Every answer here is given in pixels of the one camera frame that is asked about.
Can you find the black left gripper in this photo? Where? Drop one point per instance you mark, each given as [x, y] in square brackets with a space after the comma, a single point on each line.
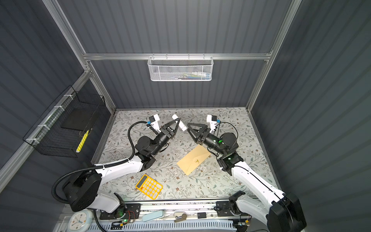
[167, 124]

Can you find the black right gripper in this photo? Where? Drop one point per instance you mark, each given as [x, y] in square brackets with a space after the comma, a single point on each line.
[205, 131]

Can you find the white glue stick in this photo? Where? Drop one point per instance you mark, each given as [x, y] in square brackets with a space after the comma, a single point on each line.
[179, 122]

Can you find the manila paper envelope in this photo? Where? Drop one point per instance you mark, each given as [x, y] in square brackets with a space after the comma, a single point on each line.
[193, 159]

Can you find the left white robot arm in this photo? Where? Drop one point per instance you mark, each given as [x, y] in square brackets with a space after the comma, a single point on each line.
[80, 188]

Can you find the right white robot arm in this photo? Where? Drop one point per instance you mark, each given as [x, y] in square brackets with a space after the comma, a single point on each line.
[281, 212]

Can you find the pens in white basket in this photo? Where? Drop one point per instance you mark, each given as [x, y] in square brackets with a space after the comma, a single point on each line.
[194, 76]

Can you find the yellow calculator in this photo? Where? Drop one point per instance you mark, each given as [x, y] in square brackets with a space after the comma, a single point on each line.
[149, 187]

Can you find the small black square block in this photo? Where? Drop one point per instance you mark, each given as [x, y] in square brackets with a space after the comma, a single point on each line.
[202, 215]

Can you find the small metal latch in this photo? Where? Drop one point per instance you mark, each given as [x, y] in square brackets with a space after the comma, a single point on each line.
[180, 216]

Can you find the light blue eraser case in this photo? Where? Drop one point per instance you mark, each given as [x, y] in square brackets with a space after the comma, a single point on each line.
[153, 216]

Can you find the yellow highlighter pen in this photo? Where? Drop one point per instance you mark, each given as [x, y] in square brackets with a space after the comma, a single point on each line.
[82, 142]

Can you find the white analog clock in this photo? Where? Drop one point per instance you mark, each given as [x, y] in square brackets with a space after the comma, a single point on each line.
[80, 221]

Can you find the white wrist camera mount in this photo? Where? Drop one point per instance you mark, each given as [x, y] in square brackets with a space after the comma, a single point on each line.
[153, 122]
[212, 120]

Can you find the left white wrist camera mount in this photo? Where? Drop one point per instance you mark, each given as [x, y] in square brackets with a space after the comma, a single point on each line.
[153, 122]

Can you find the white wire mesh basket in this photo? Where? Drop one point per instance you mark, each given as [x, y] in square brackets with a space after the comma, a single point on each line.
[163, 70]

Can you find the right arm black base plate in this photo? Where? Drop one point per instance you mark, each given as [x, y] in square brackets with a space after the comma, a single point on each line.
[228, 209]

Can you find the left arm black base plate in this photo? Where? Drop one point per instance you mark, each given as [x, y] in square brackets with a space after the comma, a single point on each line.
[131, 211]

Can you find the black wire basket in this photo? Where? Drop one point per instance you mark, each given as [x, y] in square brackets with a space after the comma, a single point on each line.
[62, 129]

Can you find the white slotted cable duct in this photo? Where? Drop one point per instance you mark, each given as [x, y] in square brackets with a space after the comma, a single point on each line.
[171, 226]

